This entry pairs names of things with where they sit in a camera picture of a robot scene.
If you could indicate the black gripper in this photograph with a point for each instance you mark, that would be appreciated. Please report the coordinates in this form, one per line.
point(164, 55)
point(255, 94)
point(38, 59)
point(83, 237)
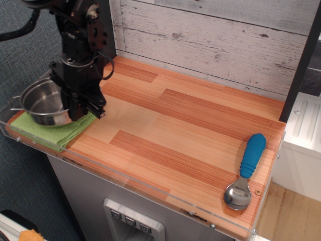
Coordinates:
point(80, 90)

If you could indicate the stainless steel pot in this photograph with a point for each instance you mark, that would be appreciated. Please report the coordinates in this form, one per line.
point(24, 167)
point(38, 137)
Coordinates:
point(42, 101)

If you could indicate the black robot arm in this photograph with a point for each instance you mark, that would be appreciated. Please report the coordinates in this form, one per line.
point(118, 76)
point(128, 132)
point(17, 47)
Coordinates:
point(82, 61)

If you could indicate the green folded cloth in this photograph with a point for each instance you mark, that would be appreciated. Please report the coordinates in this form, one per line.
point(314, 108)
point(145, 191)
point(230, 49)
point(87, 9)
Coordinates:
point(55, 138)

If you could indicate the grey toy fridge cabinet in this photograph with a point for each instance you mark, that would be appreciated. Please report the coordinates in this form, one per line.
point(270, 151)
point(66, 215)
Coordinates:
point(86, 192)

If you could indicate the silver dispenser button panel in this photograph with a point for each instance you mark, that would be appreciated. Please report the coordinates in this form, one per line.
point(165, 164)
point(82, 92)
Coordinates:
point(128, 224)

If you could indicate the orange object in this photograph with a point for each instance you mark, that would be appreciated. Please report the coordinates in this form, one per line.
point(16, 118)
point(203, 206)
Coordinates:
point(30, 235)

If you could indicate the clear acrylic edge guard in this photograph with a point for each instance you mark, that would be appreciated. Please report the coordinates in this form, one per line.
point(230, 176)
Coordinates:
point(177, 140)

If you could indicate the white toy sink unit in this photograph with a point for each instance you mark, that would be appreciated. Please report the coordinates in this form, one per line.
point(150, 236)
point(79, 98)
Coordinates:
point(297, 167)

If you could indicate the black vertical post left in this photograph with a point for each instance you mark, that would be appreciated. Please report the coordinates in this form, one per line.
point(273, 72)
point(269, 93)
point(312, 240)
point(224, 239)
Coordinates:
point(106, 20)

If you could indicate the black vertical post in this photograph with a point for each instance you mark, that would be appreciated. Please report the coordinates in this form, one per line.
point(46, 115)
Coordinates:
point(302, 67)
point(106, 20)

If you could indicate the blue handled metal spoon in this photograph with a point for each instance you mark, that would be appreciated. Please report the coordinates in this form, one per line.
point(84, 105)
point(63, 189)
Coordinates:
point(237, 195)

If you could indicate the black vertical post right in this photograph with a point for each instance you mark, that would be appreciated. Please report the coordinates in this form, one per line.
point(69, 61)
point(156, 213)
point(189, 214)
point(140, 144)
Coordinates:
point(302, 67)

